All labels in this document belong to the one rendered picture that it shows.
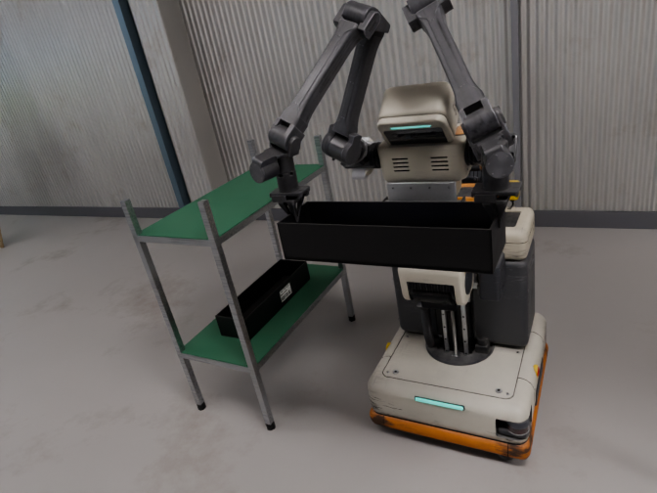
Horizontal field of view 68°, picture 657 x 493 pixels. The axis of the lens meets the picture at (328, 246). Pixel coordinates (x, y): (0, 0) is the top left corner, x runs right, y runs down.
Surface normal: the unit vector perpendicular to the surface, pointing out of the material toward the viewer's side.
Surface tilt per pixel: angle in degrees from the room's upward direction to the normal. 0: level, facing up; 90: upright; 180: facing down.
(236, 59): 90
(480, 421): 90
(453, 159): 98
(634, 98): 90
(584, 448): 0
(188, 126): 90
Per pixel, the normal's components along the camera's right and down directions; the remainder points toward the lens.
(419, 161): -0.42, 0.57
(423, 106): -0.43, -0.36
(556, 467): -0.18, -0.89
